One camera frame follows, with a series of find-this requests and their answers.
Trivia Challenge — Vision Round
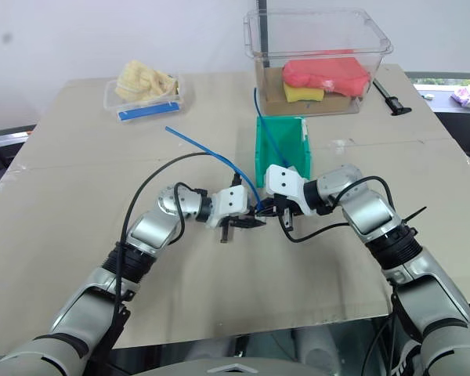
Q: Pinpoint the grey robot torso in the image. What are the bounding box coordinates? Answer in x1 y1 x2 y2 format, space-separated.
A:
156 353 363 376

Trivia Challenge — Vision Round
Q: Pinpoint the black zip tie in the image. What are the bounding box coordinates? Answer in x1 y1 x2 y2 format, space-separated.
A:
398 206 428 227

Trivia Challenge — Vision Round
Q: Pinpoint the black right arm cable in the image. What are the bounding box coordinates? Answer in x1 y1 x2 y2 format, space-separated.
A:
280 175 396 244

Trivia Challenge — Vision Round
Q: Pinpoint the blue cable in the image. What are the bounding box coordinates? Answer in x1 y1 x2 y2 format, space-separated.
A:
252 87 295 168
164 125 266 212

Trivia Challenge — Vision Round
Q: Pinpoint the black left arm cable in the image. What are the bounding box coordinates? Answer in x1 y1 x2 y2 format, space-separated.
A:
101 151 244 353

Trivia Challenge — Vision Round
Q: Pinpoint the brown cardboard table cover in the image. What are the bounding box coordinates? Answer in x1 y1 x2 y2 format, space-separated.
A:
0 63 470 350

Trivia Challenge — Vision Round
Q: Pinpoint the black vertical pole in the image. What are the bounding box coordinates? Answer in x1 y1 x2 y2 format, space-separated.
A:
258 0 269 70

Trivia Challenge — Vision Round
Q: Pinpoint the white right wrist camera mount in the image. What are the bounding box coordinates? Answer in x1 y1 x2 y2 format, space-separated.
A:
264 164 313 216

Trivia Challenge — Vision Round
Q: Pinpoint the green plastic bin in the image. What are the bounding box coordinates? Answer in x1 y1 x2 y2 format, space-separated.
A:
254 115 314 190

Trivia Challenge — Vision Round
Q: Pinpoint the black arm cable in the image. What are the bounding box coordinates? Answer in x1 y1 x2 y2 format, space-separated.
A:
101 151 244 353
280 175 396 244

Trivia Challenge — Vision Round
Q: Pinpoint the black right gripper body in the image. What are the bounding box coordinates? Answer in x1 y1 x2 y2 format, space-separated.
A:
273 194 304 233

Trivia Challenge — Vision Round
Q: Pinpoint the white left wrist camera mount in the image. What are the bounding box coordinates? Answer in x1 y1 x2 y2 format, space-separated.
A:
204 185 255 229

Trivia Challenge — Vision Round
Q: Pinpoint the large clear plastic container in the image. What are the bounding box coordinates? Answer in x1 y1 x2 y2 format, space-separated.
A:
242 8 395 117

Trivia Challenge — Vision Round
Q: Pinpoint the yellow sponge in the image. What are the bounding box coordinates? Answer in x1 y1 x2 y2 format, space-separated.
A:
282 81 326 104

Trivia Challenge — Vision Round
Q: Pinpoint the blue tape label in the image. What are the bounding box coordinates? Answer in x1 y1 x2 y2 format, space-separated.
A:
117 102 181 122

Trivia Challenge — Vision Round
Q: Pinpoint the black caliper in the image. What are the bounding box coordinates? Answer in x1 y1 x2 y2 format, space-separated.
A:
371 78 414 118

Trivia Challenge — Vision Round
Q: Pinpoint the pale yellow crumpled material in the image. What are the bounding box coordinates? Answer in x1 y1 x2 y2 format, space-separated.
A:
114 59 180 104

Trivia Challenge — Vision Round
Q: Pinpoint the small clear plastic container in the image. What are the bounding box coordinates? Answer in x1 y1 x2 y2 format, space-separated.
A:
103 75 186 124

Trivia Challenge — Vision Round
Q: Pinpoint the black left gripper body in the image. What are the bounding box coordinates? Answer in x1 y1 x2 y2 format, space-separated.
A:
218 215 246 244

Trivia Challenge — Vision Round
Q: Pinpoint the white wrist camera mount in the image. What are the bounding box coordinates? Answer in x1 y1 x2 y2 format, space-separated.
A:
204 185 255 229
264 164 313 216

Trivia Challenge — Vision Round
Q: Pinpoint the dark side table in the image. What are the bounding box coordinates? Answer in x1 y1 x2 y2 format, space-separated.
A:
404 70 470 174

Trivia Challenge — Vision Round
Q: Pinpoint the red sponge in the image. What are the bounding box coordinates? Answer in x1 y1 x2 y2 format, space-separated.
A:
280 56 372 98

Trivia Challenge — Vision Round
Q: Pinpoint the purple white crumpled object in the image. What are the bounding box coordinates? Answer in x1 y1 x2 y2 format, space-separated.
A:
450 86 470 109

